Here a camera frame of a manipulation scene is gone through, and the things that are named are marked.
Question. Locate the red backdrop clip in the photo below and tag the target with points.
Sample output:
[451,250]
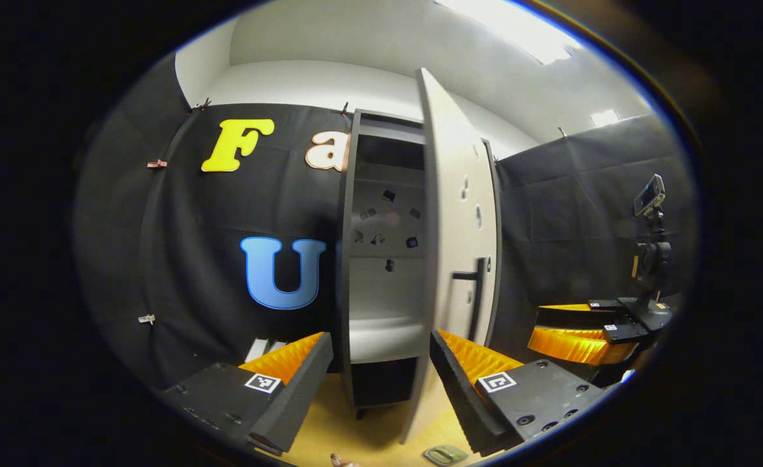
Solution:
[157,164]

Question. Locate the green book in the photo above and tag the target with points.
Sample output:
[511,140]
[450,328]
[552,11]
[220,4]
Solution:
[256,349]

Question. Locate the black backdrop cloth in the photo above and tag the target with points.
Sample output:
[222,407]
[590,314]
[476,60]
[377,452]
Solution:
[180,259]

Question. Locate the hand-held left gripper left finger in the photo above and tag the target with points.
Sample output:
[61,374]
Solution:
[293,395]

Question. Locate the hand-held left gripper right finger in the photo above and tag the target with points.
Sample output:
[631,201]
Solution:
[459,395]

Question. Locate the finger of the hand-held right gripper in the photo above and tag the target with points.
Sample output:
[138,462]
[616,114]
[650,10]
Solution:
[575,312]
[575,344]

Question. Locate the dark grey cabinet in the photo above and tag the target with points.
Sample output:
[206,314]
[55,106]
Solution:
[345,259]

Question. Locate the green coaster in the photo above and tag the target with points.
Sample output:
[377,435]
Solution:
[446,455]

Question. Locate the white cabinet shelf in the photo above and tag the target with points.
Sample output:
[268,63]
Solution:
[387,340]

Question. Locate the small ceiling light panel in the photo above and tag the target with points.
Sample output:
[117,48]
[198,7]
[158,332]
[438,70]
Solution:
[605,117]

